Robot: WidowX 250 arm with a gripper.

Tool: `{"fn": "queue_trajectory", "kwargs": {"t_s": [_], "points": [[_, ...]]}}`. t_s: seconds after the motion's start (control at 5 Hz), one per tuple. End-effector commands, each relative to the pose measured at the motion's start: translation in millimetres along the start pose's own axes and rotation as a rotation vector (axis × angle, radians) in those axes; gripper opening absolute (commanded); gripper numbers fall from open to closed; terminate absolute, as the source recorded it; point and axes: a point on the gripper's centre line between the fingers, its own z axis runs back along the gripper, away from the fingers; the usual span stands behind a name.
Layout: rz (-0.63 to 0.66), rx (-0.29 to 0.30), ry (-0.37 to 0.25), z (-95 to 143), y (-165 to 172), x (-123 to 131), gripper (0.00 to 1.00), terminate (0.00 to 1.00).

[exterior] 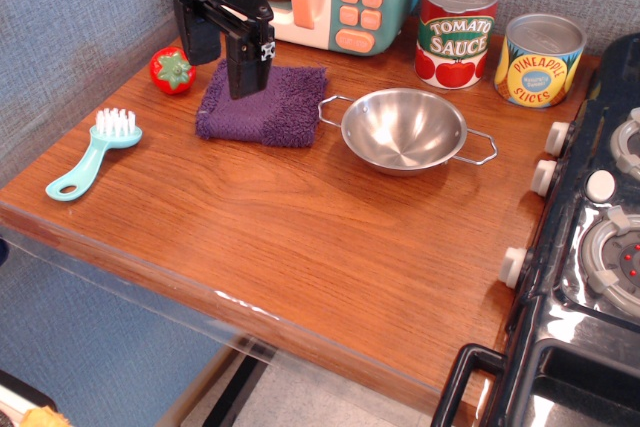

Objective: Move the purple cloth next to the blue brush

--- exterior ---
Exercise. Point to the tomato sauce can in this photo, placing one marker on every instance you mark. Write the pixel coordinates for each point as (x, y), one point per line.
(453, 41)

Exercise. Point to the black toy stove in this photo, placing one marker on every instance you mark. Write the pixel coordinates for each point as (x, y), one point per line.
(572, 349)

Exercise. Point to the teal dish brush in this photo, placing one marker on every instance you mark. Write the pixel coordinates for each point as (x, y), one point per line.
(113, 128)

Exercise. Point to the stainless steel pot with handles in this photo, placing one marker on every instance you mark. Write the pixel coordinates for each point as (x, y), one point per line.
(402, 131)

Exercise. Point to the red toy strawberry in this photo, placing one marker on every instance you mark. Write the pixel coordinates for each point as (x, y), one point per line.
(170, 71)

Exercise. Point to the yellow object in corner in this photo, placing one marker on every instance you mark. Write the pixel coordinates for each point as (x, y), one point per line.
(44, 417)

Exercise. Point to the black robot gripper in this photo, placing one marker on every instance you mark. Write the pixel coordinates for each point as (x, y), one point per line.
(250, 41)

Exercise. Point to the pineapple slices can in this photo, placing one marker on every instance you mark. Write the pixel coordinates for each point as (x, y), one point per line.
(539, 59)

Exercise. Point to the purple cloth napkin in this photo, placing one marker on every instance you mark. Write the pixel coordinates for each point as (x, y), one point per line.
(285, 114)

